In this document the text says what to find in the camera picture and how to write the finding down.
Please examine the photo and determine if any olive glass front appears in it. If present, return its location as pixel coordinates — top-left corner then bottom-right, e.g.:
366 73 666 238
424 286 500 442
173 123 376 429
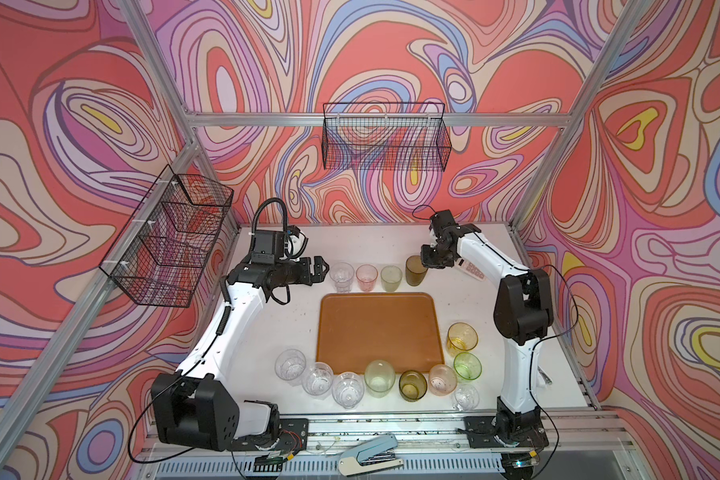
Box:
398 370 428 402

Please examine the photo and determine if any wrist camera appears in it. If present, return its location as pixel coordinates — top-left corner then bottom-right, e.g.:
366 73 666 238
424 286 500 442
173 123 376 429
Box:
250 229 308 264
429 209 458 237

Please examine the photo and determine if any yellow faceted glass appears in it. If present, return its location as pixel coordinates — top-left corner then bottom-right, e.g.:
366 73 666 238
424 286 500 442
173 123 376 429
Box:
445 322 479 357

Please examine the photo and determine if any orange brown plastic tray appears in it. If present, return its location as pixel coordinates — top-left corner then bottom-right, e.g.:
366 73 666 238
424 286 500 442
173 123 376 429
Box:
316 292 444 374

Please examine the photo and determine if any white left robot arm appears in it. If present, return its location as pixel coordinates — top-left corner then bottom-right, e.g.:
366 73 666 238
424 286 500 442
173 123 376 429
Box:
151 254 330 451

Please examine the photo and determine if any pale green glass front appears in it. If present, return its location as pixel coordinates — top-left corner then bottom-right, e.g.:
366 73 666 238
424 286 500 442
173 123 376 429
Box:
363 359 396 398

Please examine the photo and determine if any olive brown textured glass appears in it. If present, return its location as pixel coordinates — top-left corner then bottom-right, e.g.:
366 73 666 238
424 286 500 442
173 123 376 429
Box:
405 255 428 287

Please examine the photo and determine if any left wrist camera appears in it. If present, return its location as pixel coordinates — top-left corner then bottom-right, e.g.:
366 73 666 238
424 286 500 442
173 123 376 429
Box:
250 229 308 264

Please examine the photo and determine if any small clear glass front right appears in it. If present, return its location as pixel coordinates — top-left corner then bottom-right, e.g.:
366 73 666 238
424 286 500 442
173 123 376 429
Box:
452 384 480 411

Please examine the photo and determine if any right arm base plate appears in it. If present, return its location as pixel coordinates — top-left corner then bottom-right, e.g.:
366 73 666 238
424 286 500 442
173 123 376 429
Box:
463 413 550 450

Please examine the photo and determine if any black wire basket wall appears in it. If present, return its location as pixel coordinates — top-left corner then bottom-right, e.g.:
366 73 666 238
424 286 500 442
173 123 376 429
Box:
321 100 452 172
99 166 234 308

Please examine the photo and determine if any pink calculator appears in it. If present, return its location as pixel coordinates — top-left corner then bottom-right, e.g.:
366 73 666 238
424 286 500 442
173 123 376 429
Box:
459 259 486 281

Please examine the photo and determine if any pink ribbed glass top row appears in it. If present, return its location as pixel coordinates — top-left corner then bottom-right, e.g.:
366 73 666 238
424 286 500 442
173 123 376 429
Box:
355 264 378 292

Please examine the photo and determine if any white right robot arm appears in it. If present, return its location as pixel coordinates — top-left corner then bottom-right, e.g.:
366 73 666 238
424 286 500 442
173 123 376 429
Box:
421 225 553 446

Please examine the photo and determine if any clear faceted glass near marker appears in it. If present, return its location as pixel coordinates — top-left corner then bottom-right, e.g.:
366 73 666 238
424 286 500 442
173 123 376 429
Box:
329 262 355 293

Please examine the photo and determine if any black wire basket back wall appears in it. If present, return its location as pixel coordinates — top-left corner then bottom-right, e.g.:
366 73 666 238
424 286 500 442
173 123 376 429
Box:
321 100 452 172

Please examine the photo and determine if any blue grey stapler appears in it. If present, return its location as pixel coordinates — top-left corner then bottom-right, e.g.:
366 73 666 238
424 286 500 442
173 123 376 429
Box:
338 434 404 477

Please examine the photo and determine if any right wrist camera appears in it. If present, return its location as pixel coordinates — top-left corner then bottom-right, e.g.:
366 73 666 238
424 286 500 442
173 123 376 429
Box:
429 209 458 237

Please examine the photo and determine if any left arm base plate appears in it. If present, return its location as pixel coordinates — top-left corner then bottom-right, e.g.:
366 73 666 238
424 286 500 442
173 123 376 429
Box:
232 417 309 465

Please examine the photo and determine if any pink textured glass front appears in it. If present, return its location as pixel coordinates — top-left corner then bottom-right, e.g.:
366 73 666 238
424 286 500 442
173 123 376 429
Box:
428 364 458 396

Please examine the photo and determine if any pale green textured glass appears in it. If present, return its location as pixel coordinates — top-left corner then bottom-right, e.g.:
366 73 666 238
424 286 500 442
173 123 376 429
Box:
380 265 403 293

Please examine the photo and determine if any black wire basket left wall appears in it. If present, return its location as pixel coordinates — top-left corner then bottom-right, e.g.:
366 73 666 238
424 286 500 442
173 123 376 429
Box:
99 166 234 308

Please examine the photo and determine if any bright green faceted glass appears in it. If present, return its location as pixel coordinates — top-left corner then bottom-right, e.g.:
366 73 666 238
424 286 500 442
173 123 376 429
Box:
453 352 483 381

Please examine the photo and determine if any clear glass front far left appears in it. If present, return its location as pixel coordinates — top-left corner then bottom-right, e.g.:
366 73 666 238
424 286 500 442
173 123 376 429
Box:
274 348 307 385

